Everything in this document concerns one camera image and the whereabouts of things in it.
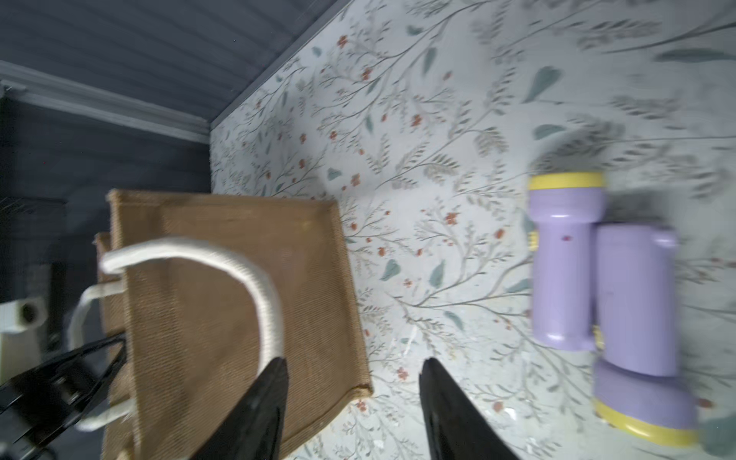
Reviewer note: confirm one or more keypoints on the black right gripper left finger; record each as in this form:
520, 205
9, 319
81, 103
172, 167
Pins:
254, 427

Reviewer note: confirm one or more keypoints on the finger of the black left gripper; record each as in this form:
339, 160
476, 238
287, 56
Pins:
41, 423
68, 377

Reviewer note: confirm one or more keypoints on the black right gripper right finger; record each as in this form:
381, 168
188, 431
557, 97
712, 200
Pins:
455, 428

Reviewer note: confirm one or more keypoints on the brown burlap tote bag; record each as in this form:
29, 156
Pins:
192, 333

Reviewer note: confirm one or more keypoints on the purple flashlight small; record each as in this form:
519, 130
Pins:
638, 387

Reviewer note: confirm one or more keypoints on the purple flashlight row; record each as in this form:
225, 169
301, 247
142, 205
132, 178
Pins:
565, 209

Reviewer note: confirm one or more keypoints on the floral table mat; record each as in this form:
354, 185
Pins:
424, 120

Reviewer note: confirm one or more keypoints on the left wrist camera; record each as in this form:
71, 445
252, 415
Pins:
20, 349

